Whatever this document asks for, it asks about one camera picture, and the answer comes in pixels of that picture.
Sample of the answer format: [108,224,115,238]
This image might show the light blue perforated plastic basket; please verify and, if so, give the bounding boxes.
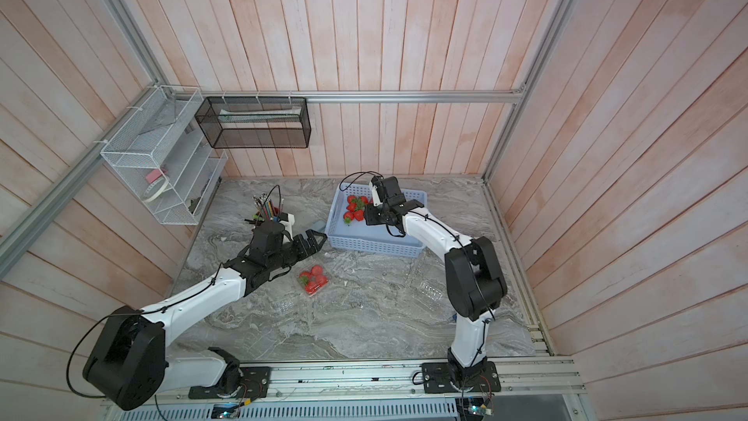
[325,182,426,258]

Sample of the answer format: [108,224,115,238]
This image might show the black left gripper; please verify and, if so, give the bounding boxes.
[268,229,328,271]

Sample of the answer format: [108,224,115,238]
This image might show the red metal pencil bucket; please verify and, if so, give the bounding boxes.
[251,194,288,226]

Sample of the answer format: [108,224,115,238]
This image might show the pink sticky note pad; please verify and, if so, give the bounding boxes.
[145,169,165,184]

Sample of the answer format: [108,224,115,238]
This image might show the white tape roll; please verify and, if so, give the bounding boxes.
[141,175,169,204]

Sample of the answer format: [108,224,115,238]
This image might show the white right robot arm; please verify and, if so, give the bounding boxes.
[364,175,508,394]

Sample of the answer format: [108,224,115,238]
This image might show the black mesh wall basket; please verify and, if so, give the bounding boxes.
[195,96,312,149]

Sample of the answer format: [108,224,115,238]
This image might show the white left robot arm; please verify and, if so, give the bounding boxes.
[82,221,327,410]

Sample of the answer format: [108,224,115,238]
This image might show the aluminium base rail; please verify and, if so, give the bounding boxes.
[136,357,595,419]

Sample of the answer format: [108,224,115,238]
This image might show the white wire mesh shelf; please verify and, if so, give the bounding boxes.
[101,85,227,226]

